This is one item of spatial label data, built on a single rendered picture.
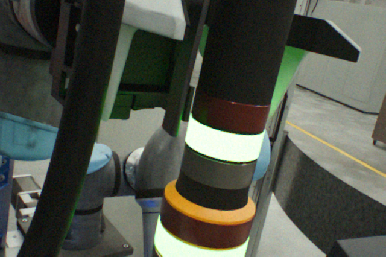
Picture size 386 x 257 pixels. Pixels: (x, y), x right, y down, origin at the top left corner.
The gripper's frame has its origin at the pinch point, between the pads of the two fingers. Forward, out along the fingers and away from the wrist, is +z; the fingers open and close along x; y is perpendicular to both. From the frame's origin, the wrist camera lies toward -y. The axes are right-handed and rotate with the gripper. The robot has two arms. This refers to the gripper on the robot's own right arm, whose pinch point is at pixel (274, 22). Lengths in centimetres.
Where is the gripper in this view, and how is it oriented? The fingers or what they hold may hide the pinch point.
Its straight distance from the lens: 17.2
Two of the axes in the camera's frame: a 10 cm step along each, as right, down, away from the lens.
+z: 5.6, 3.2, -7.6
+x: -8.0, 0.0, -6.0
